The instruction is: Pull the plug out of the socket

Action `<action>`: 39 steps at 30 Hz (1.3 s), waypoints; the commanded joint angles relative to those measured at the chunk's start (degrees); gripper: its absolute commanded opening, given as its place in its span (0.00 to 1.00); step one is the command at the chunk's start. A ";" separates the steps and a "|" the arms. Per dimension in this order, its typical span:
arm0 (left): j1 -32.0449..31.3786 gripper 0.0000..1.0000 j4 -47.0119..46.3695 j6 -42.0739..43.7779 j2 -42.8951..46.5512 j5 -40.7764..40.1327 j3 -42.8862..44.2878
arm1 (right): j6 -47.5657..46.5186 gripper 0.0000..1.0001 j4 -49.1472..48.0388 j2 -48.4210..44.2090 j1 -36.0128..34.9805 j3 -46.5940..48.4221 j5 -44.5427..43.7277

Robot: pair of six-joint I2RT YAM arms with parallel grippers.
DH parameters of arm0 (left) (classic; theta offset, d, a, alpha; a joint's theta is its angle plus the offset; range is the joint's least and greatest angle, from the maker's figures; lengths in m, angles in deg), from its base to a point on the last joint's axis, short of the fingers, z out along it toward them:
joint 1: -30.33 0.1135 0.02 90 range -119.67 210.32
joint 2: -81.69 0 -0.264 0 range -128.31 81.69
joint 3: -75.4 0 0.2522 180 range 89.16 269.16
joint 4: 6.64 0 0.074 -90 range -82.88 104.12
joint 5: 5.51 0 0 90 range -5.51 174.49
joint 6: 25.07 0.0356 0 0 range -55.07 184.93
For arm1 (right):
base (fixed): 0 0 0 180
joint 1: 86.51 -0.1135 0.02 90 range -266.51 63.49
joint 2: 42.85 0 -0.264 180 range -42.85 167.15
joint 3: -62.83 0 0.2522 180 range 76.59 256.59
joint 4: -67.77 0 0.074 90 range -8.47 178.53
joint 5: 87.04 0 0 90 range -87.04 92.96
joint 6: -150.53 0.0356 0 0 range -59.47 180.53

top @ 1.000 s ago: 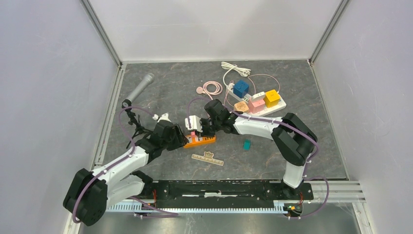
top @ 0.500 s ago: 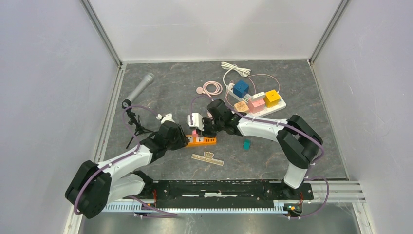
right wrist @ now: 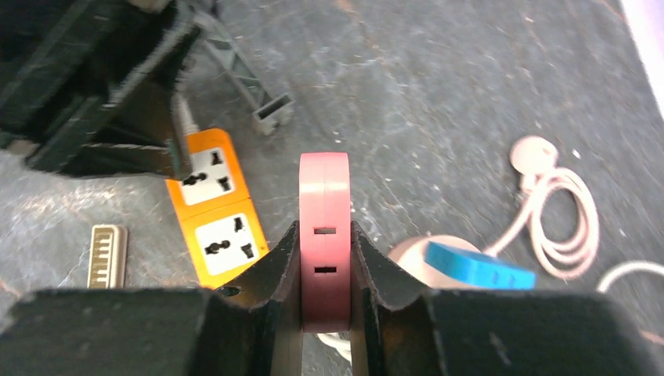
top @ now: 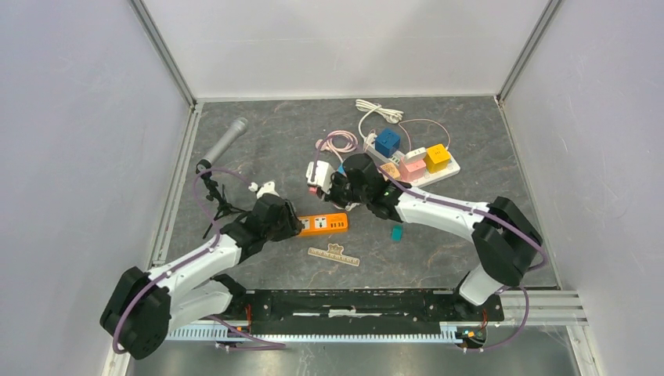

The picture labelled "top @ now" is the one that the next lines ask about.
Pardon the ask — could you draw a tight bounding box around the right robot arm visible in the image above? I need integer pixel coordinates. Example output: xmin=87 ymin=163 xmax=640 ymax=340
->
xmin=306 ymin=154 xmax=547 ymax=320

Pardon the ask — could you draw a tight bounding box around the pink coiled socket cable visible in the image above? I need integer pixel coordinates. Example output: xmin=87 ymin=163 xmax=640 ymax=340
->
xmin=315 ymin=129 xmax=360 ymax=163

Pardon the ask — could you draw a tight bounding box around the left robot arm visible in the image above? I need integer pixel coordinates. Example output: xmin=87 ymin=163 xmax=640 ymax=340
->
xmin=99 ymin=182 xmax=303 ymax=360

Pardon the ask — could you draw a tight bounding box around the tan dragon cube socket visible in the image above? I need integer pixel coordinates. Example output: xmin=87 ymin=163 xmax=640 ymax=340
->
xmin=380 ymin=162 xmax=401 ymax=180

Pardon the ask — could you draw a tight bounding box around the white adapter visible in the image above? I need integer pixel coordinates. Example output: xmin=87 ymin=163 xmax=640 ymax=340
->
xmin=402 ymin=147 xmax=427 ymax=164

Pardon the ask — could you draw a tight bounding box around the blue cube socket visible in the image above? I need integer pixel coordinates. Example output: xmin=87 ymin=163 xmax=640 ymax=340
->
xmin=374 ymin=128 xmax=401 ymax=158

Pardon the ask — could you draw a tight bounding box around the long white power strip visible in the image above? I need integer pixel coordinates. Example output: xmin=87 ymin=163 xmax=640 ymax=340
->
xmin=381 ymin=150 xmax=460 ymax=188

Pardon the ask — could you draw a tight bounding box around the pink cube socket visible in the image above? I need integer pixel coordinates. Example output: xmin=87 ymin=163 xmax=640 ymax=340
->
xmin=399 ymin=159 xmax=427 ymax=182

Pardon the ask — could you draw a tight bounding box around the silver microphone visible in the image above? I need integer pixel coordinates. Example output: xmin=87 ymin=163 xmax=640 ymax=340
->
xmin=196 ymin=117 xmax=248 ymax=173

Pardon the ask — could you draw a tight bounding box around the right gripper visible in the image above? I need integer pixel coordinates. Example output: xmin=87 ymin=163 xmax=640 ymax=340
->
xmin=316 ymin=171 xmax=370 ymax=209

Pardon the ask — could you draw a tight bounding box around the wooden comb ruler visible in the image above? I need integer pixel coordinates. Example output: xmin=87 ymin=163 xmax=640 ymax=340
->
xmin=307 ymin=244 xmax=360 ymax=267

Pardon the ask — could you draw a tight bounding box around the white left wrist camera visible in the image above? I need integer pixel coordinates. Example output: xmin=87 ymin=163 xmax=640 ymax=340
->
xmin=247 ymin=181 xmax=279 ymax=199

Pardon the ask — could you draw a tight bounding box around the teal small block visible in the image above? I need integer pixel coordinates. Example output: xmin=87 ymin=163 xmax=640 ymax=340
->
xmin=391 ymin=225 xmax=403 ymax=242

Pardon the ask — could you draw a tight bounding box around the yellow cube socket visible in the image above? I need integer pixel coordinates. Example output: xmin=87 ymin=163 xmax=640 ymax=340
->
xmin=424 ymin=144 xmax=451 ymax=174

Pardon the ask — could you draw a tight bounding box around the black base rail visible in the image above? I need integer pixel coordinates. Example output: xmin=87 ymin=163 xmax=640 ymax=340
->
xmin=217 ymin=288 xmax=504 ymax=336

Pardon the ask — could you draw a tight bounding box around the orange power strip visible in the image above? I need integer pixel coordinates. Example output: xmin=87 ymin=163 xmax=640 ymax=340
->
xmin=298 ymin=213 xmax=349 ymax=237

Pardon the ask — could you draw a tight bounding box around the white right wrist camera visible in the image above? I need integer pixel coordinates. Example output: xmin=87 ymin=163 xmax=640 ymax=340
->
xmin=305 ymin=161 xmax=336 ymax=193

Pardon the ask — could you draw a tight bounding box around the white power strip with USB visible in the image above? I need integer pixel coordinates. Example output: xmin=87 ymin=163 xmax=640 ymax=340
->
xmin=362 ymin=132 xmax=406 ymax=166

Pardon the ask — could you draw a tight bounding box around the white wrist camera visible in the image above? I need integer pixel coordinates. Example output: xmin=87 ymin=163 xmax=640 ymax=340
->
xmin=247 ymin=181 xmax=279 ymax=199
xmin=305 ymin=161 xmax=336 ymax=193

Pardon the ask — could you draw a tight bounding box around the white coiled cable top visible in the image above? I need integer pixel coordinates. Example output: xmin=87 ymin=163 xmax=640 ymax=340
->
xmin=355 ymin=99 xmax=405 ymax=137

